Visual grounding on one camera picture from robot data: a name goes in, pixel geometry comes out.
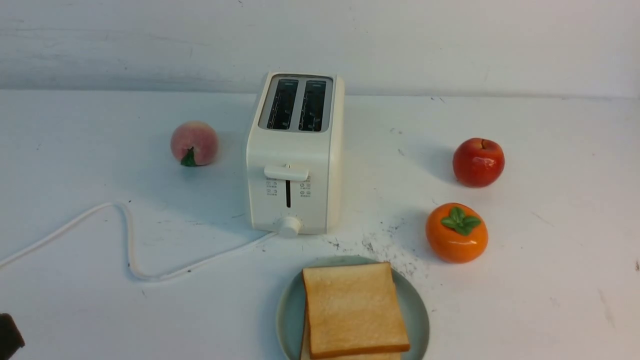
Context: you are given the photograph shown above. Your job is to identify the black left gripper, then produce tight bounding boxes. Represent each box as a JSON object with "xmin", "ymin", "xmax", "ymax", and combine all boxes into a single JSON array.
[{"xmin": 0, "ymin": 313, "xmax": 26, "ymax": 360}]

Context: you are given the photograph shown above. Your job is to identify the toast slice slot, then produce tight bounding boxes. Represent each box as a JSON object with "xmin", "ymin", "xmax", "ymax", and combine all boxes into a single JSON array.
[
  {"xmin": 298, "ymin": 318, "xmax": 403, "ymax": 360},
  {"xmin": 302, "ymin": 262, "xmax": 411, "ymax": 360}
]

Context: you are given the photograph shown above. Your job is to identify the pink peach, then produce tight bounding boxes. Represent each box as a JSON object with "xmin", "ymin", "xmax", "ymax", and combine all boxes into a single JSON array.
[{"xmin": 170, "ymin": 121, "xmax": 220, "ymax": 167}]

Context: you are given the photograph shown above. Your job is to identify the light blue round plate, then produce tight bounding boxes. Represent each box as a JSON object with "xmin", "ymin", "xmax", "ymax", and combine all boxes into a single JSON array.
[{"xmin": 275, "ymin": 255, "xmax": 432, "ymax": 360}]

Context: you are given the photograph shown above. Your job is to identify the white two-slot toaster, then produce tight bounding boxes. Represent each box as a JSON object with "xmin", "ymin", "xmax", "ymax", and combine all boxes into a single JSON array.
[{"xmin": 243, "ymin": 71, "xmax": 345, "ymax": 238}]

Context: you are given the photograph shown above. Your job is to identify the orange persimmon with green leaf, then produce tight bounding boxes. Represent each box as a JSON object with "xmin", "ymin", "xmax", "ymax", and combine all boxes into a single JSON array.
[{"xmin": 425, "ymin": 202, "xmax": 489, "ymax": 264}]

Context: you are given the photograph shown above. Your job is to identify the red apple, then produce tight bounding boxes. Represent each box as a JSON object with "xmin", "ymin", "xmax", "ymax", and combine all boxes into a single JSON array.
[{"xmin": 452, "ymin": 137, "xmax": 506, "ymax": 188}]

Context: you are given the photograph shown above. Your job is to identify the white toaster power cord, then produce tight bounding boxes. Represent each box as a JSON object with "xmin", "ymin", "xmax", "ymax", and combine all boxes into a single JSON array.
[{"xmin": 0, "ymin": 201, "xmax": 277, "ymax": 282}]

